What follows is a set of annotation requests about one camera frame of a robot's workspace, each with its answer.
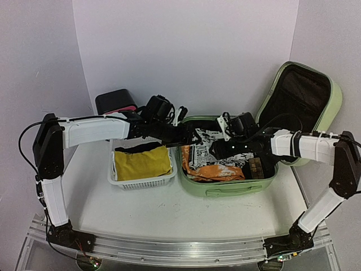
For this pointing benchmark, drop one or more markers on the black pink drawer organizer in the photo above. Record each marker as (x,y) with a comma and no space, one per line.
(115,101)

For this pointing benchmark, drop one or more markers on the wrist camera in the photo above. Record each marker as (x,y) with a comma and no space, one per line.
(161,110)
(242,126)

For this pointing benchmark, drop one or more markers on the orange snack bag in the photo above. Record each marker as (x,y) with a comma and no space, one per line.
(210,173)

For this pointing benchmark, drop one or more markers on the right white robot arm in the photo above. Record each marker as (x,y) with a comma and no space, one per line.
(333,164)

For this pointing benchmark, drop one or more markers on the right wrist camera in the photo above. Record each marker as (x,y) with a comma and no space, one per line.
(242,126)

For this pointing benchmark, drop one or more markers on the black item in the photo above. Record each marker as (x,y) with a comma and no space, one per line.
(139,148)

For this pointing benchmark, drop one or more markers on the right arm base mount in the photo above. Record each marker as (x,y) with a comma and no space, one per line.
(296,240)

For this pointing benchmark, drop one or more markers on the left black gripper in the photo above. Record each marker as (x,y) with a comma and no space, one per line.
(180,139)

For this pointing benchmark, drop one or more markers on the yellow towel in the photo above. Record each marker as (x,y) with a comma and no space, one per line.
(146,164)

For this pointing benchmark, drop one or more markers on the newspaper print garment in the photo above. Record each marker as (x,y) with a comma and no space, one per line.
(200,156)

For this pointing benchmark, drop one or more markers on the aluminium front rail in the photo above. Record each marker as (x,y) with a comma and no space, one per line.
(174,253)

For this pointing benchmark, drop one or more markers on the green hard-shell suitcase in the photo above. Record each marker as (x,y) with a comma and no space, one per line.
(311,95)

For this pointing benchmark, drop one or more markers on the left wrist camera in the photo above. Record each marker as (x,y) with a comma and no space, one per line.
(161,110)

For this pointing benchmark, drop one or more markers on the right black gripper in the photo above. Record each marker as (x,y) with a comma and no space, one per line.
(215,149)

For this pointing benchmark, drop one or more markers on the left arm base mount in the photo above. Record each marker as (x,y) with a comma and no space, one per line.
(73,239)

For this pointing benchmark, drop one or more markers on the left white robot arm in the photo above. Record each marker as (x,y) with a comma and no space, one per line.
(55,134)

